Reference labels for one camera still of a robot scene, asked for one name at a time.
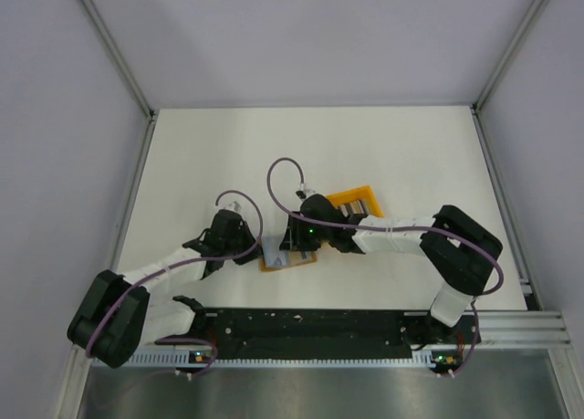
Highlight credit cards in bin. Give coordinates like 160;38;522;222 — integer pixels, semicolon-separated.
339;199;370;216

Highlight aluminium frame post left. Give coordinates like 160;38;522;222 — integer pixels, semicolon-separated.
68;0;159;119

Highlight yellow leather card holder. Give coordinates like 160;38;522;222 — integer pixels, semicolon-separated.
259;236;318;272

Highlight aluminium frame post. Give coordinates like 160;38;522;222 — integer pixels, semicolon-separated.
68;0;159;119
472;0;560;112

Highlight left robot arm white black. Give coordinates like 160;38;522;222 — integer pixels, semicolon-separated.
67;209;262;369

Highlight yellow plastic bin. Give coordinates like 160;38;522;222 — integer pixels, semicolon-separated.
326;185;383;217

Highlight aluminium frame post right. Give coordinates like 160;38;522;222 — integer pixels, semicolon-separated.
472;0;560;112

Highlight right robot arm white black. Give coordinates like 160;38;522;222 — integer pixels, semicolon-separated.
279;194;503;342

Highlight metal sheet front panel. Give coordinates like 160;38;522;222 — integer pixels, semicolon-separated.
78;352;568;418

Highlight grey slotted cable duct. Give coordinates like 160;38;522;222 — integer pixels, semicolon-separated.
124;349;459;369

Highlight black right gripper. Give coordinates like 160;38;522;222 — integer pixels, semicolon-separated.
280;211;332;252

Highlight aluminium frame rail front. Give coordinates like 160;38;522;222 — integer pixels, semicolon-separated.
72;311;574;347

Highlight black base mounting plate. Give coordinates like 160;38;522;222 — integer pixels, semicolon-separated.
183;308;475;359

